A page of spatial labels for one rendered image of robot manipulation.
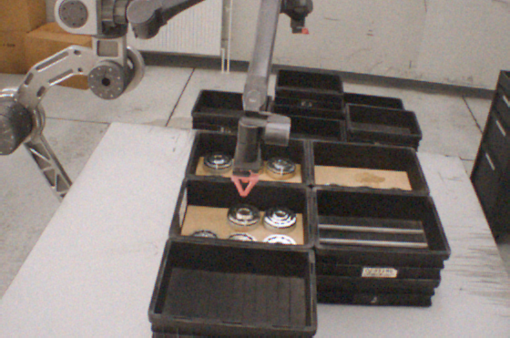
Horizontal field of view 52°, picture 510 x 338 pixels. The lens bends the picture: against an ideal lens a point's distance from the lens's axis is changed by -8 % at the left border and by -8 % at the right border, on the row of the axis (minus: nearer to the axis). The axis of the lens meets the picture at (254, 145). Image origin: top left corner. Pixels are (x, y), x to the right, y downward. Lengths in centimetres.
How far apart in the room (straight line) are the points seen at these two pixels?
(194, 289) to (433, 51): 376
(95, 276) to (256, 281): 52
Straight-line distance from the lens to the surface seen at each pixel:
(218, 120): 288
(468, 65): 503
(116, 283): 174
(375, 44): 481
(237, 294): 151
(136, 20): 152
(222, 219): 176
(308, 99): 323
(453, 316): 177
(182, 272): 157
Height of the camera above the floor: 191
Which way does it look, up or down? 30 degrees down
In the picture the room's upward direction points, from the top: 4 degrees clockwise
